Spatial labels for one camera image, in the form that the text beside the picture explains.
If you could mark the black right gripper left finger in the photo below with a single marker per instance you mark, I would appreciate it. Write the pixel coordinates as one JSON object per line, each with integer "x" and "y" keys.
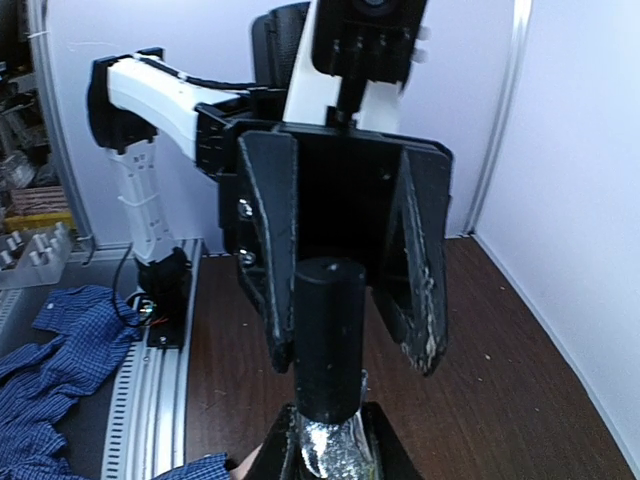
{"x": 278, "y": 456}

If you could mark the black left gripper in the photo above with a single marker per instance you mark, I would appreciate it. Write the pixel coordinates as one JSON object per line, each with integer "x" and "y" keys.
{"x": 291, "y": 192}

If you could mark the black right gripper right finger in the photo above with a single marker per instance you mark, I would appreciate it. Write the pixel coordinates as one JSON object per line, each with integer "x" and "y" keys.
{"x": 391, "y": 460}

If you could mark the clear nail polish bottle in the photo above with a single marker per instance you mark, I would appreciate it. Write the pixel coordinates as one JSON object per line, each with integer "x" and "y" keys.
{"x": 336, "y": 451}

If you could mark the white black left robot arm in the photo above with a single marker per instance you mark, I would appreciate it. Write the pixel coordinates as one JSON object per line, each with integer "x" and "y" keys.
{"x": 133, "y": 97}

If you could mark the mannequin hand with painted nails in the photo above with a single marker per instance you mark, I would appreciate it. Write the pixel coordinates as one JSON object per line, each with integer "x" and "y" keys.
{"x": 241, "y": 471}

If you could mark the blue checkered shirt sleeve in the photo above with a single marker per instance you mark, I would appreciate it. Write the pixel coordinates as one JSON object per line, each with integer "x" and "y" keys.
{"x": 94, "y": 329}

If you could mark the clear acrylic rack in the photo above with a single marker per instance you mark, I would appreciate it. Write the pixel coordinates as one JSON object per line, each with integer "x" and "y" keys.
{"x": 34, "y": 257}

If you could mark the slotted aluminium base rail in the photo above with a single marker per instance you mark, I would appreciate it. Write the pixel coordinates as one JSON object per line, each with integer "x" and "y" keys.
{"x": 146, "y": 426}

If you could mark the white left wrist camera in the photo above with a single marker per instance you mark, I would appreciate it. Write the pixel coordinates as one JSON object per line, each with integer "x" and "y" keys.
{"x": 353, "y": 62}

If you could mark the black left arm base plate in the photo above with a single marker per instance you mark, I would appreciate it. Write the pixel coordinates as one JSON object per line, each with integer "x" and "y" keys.
{"x": 164, "y": 325}

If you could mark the right aluminium frame post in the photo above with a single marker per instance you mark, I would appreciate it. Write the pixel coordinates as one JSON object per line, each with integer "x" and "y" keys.
{"x": 504, "y": 32}

